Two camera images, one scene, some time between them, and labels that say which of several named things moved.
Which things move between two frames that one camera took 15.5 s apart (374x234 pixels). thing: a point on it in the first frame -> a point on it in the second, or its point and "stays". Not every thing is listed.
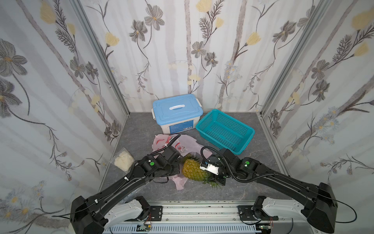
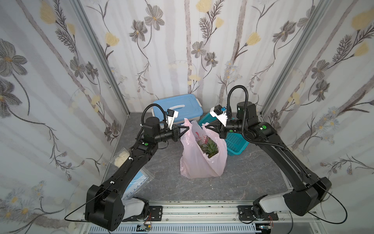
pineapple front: (191, 168) -> (210, 147)
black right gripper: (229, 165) -> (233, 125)
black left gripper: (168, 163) -> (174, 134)
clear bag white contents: (123, 160) stays
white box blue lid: (177, 113) stays
